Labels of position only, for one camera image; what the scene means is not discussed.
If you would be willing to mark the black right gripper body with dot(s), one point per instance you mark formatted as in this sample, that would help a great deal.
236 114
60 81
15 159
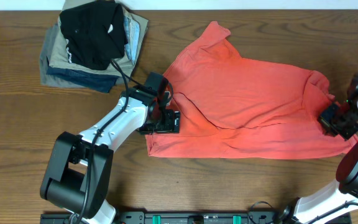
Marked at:
341 120

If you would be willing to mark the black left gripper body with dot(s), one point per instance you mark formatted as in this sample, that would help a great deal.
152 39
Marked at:
164 122

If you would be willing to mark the coral red t-shirt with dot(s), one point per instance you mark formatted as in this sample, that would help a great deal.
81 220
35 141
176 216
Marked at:
234 107

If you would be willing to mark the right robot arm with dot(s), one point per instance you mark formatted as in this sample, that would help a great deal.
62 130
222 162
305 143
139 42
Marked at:
341 195

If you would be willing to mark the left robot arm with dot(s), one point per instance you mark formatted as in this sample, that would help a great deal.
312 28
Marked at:
78 172

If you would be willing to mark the dark blue folded garment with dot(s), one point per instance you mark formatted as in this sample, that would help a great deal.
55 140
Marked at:
101 83

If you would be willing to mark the light blue folded garment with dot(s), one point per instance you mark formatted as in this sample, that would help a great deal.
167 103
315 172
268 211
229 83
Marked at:
132 30

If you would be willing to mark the black folded shirt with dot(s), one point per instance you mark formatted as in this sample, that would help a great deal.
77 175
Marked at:
95 33

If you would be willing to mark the khaki folded garment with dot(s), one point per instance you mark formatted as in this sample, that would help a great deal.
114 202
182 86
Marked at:
124 63

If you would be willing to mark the grey folded garment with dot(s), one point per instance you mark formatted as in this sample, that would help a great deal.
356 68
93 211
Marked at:
53 52

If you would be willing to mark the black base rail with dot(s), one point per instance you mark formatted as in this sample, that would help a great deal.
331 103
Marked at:
186 218

